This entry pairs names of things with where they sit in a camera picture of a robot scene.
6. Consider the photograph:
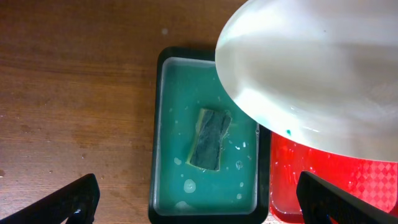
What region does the green yellow sponge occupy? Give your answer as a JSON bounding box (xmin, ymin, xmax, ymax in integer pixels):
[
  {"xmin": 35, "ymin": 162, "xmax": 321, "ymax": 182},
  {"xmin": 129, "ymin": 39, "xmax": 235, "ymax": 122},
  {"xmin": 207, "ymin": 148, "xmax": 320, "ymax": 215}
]
[{"xmin": 187, "ymin": 108, "xmax": 232, "ymax": 171}]

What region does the dark green water tray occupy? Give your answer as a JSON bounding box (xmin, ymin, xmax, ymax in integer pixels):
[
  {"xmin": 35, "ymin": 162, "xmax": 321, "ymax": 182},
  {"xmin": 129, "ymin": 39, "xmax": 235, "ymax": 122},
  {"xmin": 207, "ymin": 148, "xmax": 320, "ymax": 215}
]
[{"xmin": 148, "ymin": 47, "xmax": 271, "ymax": 223}]

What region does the red plastic tray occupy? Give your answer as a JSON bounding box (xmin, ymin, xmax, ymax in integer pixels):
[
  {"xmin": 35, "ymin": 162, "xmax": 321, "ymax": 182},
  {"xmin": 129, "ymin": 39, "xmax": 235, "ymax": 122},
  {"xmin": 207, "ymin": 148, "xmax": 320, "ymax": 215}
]
[{"xmin": 270, "ymin": 133, "xmax": 397, "ymax": 223}]

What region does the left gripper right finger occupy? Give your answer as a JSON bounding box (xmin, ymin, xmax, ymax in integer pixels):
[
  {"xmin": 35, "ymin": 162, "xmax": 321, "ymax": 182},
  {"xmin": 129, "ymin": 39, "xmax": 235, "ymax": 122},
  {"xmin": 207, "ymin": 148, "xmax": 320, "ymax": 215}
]
[{"xmin": 296, "ymin": 171, "xmax": 397, "ymax": 224}]

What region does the white plate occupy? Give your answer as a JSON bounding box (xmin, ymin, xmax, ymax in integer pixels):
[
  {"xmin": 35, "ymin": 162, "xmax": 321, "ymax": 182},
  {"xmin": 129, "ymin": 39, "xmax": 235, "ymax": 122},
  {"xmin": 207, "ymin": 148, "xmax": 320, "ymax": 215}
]
[{"xmin": 215, "ymin": 0, "xmax": 397, "ymax": 162}]

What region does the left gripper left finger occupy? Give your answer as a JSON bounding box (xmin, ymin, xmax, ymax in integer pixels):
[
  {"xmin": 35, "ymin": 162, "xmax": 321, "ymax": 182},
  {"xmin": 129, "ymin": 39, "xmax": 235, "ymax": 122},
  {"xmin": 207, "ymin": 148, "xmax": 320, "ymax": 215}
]
[{"xmin": 1, "ymin": 174, "xmax": 100, "ymax": 224}]

